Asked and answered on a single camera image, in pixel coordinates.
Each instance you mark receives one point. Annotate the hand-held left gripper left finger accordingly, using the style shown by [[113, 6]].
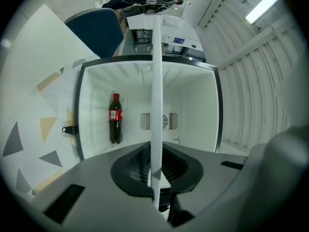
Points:
[[96, 192]]

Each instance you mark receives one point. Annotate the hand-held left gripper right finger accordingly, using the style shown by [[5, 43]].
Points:
[[212, 178]]

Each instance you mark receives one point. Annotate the black mini fridge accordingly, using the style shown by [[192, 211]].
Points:
[[198, 105]]

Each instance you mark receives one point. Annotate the dark cola bottle red label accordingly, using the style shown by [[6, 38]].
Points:
[[116, 127]]

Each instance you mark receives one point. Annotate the white mat with triangles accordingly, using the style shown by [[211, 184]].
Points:
[[24, 110]]

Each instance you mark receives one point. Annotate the metal storage rack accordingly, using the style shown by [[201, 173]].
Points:
[[142, 40]]

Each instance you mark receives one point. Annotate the blue fabric chair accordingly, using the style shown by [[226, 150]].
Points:
[[96, 33]]

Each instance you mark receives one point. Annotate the rectangular ceiling light panel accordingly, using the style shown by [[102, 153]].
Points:
[[263, 6]]

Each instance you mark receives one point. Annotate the blue wall poster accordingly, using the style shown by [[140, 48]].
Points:
[[179, 40]]

